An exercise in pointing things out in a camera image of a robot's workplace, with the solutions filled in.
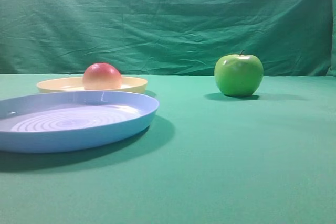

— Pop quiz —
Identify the yellow plastic plate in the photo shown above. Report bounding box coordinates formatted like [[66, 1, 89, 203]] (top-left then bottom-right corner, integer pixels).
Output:
[[36, 76, 148, 94]]

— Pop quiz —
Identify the blue plastic plate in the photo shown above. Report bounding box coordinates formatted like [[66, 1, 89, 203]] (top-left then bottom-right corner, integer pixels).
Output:
[[1, 91, 160, 153]]

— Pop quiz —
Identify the green backdrop cloth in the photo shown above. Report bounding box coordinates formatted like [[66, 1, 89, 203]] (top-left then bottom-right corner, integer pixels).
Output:
[[1, 0, 335, 76]]

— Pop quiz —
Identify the green apple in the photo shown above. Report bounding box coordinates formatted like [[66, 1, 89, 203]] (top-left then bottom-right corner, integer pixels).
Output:
[[214, 52, 264, 97]]

